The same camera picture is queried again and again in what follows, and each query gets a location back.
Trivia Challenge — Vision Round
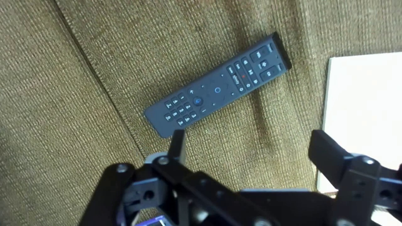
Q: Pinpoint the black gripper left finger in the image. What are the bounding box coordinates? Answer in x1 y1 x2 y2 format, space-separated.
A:
143 129 280 226

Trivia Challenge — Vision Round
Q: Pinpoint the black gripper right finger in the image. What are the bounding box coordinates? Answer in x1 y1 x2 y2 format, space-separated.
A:
307 129 402 226

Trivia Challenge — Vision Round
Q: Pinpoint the black remote control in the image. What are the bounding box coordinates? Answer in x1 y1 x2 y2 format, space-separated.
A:
143 32 292 141

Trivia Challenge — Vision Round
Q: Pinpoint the white paper sheet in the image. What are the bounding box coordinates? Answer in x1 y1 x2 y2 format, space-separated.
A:
313 52 402 226

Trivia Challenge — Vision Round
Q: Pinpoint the brown fabric sofa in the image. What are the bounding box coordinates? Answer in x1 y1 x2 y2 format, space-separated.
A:
0 0 402 226

